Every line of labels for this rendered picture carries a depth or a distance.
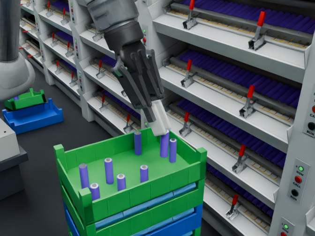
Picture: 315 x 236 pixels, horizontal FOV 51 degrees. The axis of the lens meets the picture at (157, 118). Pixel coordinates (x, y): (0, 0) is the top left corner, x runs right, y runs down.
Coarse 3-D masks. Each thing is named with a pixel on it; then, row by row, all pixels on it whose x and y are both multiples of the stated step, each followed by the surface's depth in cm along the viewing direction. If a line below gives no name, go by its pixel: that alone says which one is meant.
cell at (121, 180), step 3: (120, 174) 70; (123, 174) 70; (117, 177) 69; (120, 177) 69; (123, 177) 69; (117, 180) 70; (120, 180) 69; (123, 180) 69; (117, 183) 70; (120, 183) 69; (123, 183) 70; (117, 186) 71; (120, 186) 70; (123, 186) 70; (120, 189) 70; (123, 189) 70
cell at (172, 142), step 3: (171, 141) 82; (174, 141) 82; (171, 144) 82; (174, 144) 82; (171, 147) 82; (174, 147) 82; (171, 150) 83; (174, 150) 83; (171, 153) 83; (174, 153) 83; (171, 156) 84; (174, 156) 84; (171, 159) 84; (174, 159) 84
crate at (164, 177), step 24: (96, 144) 83; (120, 144) 87; (144, 144) 92; (72, 168) 82; (96, 168) 82; (120, 168) 82; (168, 168) 82; (192, 168) 76; (72, 192) 70; (120, 192) 67; (144, 192) 71; (168, 192) 75; (96, 216) 67
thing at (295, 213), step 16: (304, 80) 74; (304, 96) 76; (304, 112) 77; (304, 144) 79; (288, 160) 84; (304, 160) 80; (288, 176) 86; (304, 192) 83; (288, 208) 89; (304, 208) 84; (272, 224) 95; (304, 224) 86
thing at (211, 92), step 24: (192, 48) 126; (168, 72) 123; (192, 72) 117; (216, 72) 111; (240, 72) 107; (264, 72) 102; (192, 96) 111; (216, 96) 105; (240, 96) 101; (264, 96) 94; (288, 96) 93; (240, 120) 95; (264, 120) 91; (288, 120) 87; (288, 144) 83
